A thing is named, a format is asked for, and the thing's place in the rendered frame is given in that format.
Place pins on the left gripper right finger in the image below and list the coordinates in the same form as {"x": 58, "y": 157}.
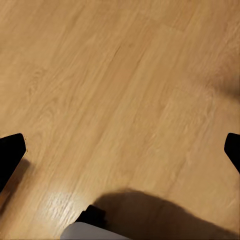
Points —
{"x": 232, "y": 149}

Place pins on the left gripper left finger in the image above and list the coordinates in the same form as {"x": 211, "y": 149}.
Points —
{"x": 12, "y": 149}

